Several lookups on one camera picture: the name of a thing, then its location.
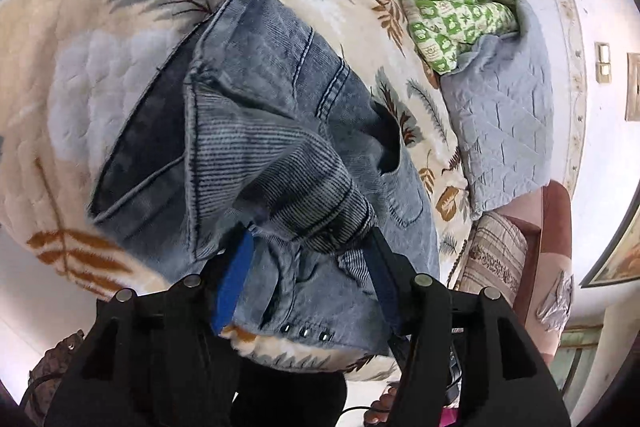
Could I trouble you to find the beige wall switch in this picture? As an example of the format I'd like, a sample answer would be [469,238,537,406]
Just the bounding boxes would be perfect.
[594,42,612,83]

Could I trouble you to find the wooden wall panel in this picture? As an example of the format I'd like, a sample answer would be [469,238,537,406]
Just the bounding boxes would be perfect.
[625,53,640,121]

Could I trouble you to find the brown patterned bag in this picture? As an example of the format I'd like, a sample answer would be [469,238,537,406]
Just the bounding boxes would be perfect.
[20,329,85,426]

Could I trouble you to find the striped floral pillow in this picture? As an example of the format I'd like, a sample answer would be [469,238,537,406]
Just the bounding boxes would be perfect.
[454,211,528,306]

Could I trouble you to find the blue denim jeans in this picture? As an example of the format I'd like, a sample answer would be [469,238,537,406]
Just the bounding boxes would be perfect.
[88,0,439,355]

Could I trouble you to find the grey quilted blanket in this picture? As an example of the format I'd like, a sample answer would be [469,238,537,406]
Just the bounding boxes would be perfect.
[440,0,554,221]

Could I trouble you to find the cream leaf-print bed blanket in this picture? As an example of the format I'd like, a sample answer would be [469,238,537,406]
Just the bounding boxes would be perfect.
[0,0,474,383]

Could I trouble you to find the framed picture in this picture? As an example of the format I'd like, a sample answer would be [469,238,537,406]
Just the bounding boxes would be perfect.
[580,187,640,288]

